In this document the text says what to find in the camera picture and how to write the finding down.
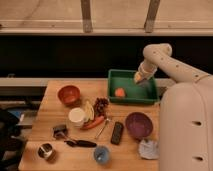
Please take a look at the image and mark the crumpled light blue cloth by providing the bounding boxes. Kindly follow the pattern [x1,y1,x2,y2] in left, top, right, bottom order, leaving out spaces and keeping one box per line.
[138,139,159,160]

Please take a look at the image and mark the red-orange bowl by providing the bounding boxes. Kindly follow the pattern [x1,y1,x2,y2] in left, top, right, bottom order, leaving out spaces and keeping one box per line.
[58,85,80,106]

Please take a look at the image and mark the orange carrot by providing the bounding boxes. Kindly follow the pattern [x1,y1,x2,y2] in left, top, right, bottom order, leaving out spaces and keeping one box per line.
[81,116,104,130]

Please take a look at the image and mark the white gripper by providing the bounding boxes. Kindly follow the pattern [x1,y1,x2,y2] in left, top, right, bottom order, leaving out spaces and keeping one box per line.
[134,60,157,84]

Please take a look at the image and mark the white cup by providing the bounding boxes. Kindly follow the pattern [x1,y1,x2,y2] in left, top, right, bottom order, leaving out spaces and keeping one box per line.
[68,108,86,127]

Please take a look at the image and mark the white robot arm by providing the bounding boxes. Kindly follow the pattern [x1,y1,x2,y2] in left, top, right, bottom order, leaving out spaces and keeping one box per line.
[134,43,213,171]

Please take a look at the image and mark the orange object in tray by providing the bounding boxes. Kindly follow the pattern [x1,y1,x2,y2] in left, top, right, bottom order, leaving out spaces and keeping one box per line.
[115,88,125,97]

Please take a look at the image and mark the black chair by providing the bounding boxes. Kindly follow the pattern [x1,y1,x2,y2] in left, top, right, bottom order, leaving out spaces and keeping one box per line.
[0,108,23,171]

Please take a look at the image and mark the yellow banana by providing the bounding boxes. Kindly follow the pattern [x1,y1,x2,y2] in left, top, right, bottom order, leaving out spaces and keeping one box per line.
[84,101,95,122]

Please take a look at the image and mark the purple bowl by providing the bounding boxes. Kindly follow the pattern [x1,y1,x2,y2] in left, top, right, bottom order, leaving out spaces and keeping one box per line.
[125,112,153,140]

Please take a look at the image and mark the green plastic tray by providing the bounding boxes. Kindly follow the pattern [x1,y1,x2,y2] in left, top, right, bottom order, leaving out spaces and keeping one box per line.
[108,69,159,105]

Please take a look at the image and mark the small blue bowl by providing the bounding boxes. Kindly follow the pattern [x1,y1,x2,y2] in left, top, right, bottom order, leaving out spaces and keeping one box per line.
[93,146,110,164]

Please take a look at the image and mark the black remote control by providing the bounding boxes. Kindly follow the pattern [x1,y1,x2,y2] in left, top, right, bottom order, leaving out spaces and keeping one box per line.
[111,122,124,145]

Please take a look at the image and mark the silver metal can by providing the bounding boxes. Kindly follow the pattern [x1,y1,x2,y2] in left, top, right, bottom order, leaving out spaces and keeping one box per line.
[37,143,56,162]

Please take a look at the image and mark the metal spoon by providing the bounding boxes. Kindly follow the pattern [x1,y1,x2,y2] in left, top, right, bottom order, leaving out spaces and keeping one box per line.
[95,118,112,140]

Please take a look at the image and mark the dark red grapes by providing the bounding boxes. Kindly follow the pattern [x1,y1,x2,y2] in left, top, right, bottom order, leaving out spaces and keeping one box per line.
[93,98,109,116]

